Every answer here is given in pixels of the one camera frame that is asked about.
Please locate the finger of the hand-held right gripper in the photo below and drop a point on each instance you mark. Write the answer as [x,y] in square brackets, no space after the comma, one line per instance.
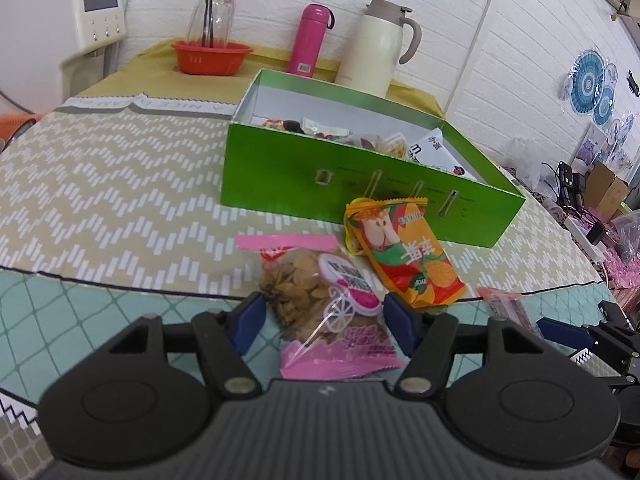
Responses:
[562,332]

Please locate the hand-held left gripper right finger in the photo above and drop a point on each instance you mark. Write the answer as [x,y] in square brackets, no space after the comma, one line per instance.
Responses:
[400,325]

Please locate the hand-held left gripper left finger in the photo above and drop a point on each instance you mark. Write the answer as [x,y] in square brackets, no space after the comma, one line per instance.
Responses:
[250,322]

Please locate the small pink snack packet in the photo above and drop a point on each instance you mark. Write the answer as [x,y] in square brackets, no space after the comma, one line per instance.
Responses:
[505,305]

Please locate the pink bean snack packet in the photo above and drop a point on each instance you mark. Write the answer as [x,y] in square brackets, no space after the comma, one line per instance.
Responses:
[310,290]

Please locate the orange apple print packet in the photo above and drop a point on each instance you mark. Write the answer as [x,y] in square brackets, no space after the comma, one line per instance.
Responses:
[400,250]

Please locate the green cardboard box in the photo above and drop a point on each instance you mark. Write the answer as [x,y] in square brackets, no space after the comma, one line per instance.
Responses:
[280,180]

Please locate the white printed snack packet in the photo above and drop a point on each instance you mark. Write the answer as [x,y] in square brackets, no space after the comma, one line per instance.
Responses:
[435,155]

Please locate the white power strip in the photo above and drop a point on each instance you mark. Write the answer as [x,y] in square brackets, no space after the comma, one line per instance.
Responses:
[582,237]

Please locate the brown cardboard box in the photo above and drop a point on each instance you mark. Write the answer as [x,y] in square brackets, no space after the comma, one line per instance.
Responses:
[605,190]

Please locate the black power adapter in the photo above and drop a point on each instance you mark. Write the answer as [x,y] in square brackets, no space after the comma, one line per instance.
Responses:
[570,176]

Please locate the clear plastic bag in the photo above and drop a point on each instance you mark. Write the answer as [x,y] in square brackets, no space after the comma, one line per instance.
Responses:
[522,160]

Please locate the cream chip packet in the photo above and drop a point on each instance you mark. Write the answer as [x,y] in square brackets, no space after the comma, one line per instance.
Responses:
[396,147]

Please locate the patterned tablecloth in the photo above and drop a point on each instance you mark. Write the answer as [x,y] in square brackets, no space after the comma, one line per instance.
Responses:
[125,185]

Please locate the purple snack packet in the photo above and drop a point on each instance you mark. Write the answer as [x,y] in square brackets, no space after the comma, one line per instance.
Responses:
[367,141]

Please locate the purple picture card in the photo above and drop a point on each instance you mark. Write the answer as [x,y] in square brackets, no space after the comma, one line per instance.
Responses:
[591,144]

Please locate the dark brown snack packet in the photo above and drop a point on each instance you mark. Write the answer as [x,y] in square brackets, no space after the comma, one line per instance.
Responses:
[282,126]

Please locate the white green snack packet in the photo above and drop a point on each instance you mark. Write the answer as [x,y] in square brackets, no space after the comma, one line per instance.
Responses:
[311,126]

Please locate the blue white paper fan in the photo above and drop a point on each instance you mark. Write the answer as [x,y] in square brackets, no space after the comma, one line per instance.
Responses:
[621,127]

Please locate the medium blue paper fan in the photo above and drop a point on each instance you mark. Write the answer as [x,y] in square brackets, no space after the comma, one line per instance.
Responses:
[604,105]

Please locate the large blue paper fan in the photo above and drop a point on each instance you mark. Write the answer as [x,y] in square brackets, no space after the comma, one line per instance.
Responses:
[587,82]

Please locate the small blue paper fan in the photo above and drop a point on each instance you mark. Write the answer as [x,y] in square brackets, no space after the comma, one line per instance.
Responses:
[610,74]

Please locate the red plastic basket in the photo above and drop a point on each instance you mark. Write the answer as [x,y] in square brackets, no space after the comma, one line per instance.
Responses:
[212,60]

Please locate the cream thermos jug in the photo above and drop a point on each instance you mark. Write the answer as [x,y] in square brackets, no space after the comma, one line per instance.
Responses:
[370,55]

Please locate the pink thermos bottle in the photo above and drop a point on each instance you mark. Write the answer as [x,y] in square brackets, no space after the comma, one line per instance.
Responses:
[307,40]

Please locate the orange plastic crate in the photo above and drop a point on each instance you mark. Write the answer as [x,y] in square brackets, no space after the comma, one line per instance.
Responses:
[17,124]

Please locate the clear glass pitcher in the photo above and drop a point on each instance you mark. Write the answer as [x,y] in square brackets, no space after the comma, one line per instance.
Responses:
[224,15]

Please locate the black straws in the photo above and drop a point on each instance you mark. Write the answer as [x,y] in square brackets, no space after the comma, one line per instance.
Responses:
[209,5]

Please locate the white water dispenser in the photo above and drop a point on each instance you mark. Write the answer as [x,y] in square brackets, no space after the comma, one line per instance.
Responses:
[50,20]

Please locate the black wall device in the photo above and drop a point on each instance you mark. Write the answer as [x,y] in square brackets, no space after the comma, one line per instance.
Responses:
[633,83]

